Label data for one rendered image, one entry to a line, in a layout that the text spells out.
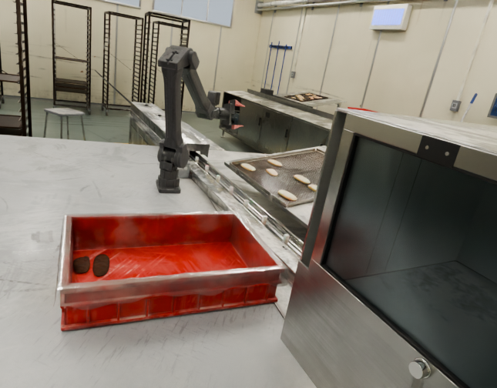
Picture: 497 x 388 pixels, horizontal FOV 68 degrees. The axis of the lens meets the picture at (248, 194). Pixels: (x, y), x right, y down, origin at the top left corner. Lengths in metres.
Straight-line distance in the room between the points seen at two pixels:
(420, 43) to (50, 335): 5.43
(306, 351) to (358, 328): 0.16
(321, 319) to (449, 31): 5.01
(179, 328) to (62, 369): 0.22
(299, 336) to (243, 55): 8.66
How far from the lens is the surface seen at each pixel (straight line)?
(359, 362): 0.65
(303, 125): 4.53
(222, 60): 9.00
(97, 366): 0.74
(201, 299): 0.83
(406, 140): 0.53
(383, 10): 6.18
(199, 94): 1.57
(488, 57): 5.14
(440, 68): 5.44
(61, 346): 0.79
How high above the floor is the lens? 1.35
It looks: 20 degrees down
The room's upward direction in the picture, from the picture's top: 10 degrees clockwise
